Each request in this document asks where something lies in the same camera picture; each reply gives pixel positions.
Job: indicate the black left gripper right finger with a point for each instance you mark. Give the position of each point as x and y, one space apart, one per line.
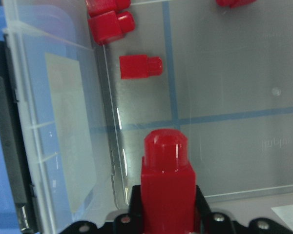
207 221

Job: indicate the red block under lid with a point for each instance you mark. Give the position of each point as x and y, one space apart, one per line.
234 3

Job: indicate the black box latch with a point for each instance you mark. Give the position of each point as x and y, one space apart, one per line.
14 152

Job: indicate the red block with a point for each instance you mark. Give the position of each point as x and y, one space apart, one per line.
168 184
140 66
111 26
234 3
98 7

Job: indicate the clear plastic storage box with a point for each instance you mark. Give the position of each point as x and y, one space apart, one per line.
227 84

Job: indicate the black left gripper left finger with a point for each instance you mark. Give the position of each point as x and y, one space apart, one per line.
131 222

